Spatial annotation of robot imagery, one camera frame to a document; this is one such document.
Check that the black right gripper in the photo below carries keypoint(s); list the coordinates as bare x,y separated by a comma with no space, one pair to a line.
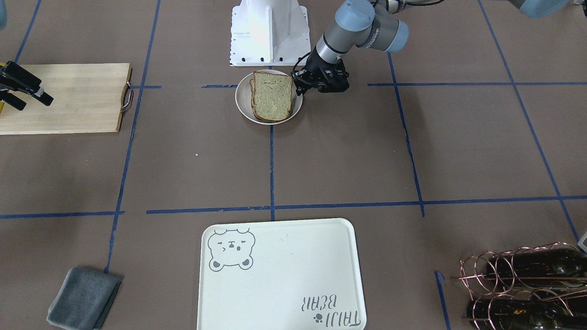
17,77

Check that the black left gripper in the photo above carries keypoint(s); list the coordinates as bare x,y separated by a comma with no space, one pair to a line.
316,69

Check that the bread slice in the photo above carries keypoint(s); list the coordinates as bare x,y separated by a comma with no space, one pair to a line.
253,105
273,96

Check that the white plate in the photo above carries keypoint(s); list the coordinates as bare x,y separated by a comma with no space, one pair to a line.
243,99

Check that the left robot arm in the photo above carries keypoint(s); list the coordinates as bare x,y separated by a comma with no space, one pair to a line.
440,42

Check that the cream bear tray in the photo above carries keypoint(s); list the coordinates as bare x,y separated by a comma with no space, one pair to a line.
281,275

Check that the wooden cutting board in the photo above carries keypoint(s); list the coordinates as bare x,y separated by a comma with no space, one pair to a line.
87,98

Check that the grey folded cloth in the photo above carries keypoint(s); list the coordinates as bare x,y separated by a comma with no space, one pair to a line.
84,300

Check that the dark green wine bottle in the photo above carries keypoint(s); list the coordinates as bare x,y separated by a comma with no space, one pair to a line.
556,268
516,314

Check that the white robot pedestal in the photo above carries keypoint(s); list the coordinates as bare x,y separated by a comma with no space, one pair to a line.
268,33

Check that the copper wire bottle rack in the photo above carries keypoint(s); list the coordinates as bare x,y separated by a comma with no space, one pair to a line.
526,288

